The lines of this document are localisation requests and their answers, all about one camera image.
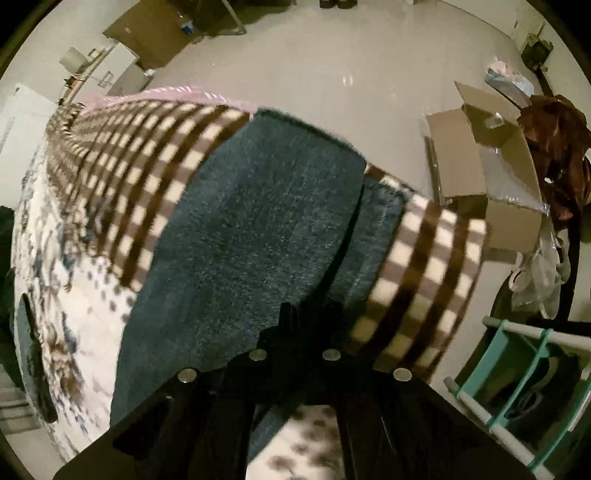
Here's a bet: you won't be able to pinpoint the folded blue jeans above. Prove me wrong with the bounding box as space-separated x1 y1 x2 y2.
14 293 58 424

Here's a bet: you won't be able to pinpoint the white bedside table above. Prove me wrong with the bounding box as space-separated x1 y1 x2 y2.
58 42 153 105

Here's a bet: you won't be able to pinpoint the floral bed blanket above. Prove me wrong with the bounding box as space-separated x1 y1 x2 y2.
10 88 489 461

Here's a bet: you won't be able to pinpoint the open cardboard box on floor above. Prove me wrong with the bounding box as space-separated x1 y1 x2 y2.
427 82 549 253

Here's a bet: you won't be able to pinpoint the beige cylindrical lamp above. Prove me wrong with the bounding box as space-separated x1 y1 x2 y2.
59 47 88 75

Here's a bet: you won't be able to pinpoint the dark blue denim jeans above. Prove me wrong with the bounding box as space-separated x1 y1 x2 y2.
110 109 410 428

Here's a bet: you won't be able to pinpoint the brown cardboard box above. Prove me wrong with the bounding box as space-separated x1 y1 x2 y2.
103 0 198 70

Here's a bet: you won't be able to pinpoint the clear plastic bag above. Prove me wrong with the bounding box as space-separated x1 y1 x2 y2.
509 217 571 320

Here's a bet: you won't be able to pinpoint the dark red brown garment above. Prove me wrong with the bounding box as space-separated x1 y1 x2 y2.
518 95 590 230

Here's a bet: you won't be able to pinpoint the teal white rack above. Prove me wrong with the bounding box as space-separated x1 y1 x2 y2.
444 316 590 479

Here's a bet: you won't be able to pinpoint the white bed headboard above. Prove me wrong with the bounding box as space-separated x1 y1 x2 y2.
0 83 57 209

